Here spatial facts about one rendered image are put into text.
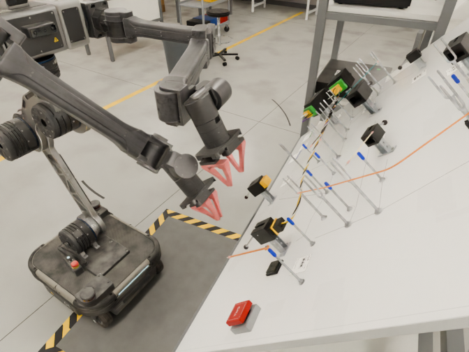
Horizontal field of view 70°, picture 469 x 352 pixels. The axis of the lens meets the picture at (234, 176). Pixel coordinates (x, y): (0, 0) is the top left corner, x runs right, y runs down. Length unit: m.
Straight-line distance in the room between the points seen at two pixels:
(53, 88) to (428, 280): 0.70
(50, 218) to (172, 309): 1.23
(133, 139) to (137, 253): 1.30
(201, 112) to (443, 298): 0.49
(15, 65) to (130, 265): 1.44
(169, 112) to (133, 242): 1.45
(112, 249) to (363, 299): 1.67
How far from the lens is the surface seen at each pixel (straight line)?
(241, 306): 0.75
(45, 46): 1.36
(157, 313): 2.07
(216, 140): 0.69
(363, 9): 1.58
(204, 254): 2.26
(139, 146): 0.81
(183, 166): 0.77
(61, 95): 0.74
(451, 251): 0.55
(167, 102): 0.70
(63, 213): 2.82
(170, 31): 1.19
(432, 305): 0.50
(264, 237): 0.83
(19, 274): 2.54
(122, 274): 1.96
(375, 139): 0.87
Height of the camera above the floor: 1.76
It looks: 38 degrees down
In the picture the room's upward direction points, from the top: straight up
